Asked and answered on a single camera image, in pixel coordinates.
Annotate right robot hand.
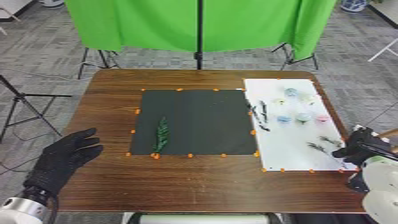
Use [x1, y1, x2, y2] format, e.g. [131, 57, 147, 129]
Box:
[330, 127, 392, 167]

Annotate pale grey bar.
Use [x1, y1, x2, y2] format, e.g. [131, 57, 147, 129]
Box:
[126, 213, 286, 224]

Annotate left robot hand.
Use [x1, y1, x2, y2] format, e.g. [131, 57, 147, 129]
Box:
[21, 127, 105, 199]

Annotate blue and white vase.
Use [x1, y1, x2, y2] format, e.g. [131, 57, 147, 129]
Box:
[37, 0, 66, 9]
[339, 0, 369, 14]

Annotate pale green flower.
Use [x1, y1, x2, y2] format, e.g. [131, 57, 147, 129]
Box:
[298, 93, 318, 105]

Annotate long green sprig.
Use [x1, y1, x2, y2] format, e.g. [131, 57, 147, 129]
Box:
[151, 116, 172, 155]

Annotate white sheet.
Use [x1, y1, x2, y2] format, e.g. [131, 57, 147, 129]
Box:
[241, 78, 360, 173]

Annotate black stand pole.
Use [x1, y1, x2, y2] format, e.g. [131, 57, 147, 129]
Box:
[193, 0, 206, 71]

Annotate black tripod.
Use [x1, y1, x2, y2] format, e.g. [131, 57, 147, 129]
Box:
[0, 74, 74, 144]

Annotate black stand legs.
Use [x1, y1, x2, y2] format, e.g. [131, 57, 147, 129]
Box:
[270, 42, 321, 71]
[76, 46, 122, 80]

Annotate dark mat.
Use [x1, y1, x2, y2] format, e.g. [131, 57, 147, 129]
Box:
[128, 89, 259, 156]

